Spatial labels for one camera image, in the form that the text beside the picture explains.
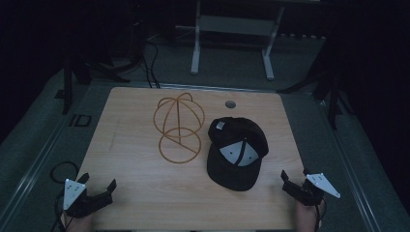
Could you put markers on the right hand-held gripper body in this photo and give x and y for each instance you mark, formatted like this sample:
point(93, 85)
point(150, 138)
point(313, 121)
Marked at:
point(311, 190)

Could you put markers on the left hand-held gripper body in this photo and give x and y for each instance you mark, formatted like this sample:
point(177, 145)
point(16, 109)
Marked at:
point(77, 199)

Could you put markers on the grey table grommet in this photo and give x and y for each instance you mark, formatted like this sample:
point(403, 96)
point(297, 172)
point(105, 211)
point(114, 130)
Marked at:
point(230, 104)

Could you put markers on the black tripod stand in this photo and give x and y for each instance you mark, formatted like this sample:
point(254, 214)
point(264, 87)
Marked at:
point(325, 83)
point(87, 69)

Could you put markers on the person's left hand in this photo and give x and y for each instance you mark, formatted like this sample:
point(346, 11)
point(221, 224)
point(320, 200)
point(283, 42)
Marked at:
point(77, 223)

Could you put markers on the person's right hand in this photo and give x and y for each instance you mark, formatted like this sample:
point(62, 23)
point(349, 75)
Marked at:
point(307, 219)

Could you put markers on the black baseball cap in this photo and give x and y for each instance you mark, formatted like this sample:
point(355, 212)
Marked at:
point(237, 153)

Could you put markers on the white metal table frame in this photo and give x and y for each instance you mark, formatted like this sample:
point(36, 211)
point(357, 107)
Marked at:
point(233, 29)

